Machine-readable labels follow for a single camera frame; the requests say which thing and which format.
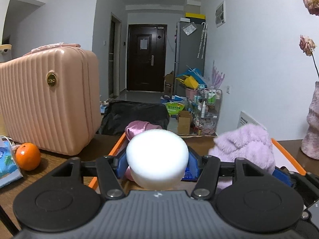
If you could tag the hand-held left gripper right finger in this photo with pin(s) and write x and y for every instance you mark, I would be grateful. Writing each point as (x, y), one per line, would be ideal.
(192, 164)

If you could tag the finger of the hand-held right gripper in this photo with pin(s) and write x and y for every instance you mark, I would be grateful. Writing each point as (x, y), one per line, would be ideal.
(282, 176)

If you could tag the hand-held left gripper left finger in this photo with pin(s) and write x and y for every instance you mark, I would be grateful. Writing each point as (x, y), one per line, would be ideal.
(122, 164)

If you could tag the orange cardboard box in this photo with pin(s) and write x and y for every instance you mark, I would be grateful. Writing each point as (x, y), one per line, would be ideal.
(199, 144)

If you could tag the white round sponge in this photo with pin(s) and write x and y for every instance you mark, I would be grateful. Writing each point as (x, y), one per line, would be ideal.
(157, 154)

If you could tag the pink satin scrunchie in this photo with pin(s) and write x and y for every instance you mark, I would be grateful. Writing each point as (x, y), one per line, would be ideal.
(139, 128)

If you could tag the lilac fluffy cloth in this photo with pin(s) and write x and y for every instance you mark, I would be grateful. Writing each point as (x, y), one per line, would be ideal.
(244, 142)

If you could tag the small open cardboard box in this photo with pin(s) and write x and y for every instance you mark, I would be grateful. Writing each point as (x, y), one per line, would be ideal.
(185, 123)

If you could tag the dark cloth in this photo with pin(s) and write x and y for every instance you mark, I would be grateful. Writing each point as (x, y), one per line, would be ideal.
(134, 114)

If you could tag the green snack packs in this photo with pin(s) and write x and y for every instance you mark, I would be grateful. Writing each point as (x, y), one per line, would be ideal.
(175, 108)

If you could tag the mauve textured vase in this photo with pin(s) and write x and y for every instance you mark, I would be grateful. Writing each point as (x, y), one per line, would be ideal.
(312, 124)

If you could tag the white flat panel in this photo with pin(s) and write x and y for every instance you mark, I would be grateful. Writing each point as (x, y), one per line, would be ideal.
(249, 120)

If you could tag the pink plastic bucket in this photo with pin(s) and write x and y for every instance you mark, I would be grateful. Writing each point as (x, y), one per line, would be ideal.
(190, 93)

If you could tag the blue yellow clutter pile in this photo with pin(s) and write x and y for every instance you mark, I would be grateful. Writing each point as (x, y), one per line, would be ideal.
(190, 79)

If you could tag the tall brown cardboard box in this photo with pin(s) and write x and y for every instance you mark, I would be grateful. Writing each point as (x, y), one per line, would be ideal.
(169, 82)

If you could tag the pink ribbed hard case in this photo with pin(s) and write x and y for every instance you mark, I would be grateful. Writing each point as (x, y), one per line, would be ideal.
(49, 109)

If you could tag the purple feather decoration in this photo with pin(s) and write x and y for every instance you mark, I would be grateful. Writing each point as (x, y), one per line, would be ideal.
(217, 76)

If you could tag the orange fruit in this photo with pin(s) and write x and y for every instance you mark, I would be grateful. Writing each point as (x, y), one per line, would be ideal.
(28, 156)

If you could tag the dark wooden entrance door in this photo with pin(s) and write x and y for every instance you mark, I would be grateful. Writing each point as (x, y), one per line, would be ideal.
(147, 62)

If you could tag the grey refrigerator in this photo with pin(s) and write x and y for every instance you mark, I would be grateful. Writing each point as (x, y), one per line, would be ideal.
(187, 54)

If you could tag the grey side doorway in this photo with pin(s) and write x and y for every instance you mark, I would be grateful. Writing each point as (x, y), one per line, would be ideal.
(115, 54)

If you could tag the blue tissue pack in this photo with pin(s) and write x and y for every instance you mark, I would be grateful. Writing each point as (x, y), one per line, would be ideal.
(6, 169)

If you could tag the white folded umbrella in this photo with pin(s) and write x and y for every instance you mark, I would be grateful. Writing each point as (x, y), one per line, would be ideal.
(202, 39)

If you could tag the clear plastic bag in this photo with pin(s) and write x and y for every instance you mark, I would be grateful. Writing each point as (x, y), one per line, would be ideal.
(189, 29)

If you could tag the yellow black box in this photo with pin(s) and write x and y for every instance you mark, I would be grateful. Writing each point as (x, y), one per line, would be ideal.
(195, 15)

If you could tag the yellow thermos bottle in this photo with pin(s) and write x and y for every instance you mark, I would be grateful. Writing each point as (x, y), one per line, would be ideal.
(5, 51)

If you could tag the dried pink rose bouquet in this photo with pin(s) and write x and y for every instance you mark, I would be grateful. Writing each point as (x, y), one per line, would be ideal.
(311, 0)

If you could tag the white wall socket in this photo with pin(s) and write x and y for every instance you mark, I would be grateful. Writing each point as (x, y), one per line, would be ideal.
(227, 89)

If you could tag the white wall fuse panel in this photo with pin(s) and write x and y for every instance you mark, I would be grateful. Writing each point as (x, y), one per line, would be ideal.
(220, 13)

